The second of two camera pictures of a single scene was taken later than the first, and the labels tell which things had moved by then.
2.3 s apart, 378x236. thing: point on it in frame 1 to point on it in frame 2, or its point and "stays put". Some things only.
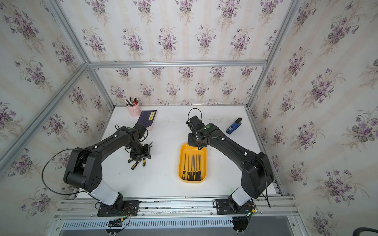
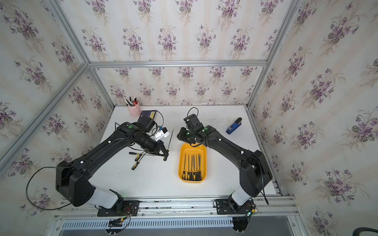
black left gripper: x=146 y=153 to x=159 y=145
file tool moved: x=194 y=172 stays put
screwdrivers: x=188 y=172 stays put
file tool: x=184 y=172 stays put
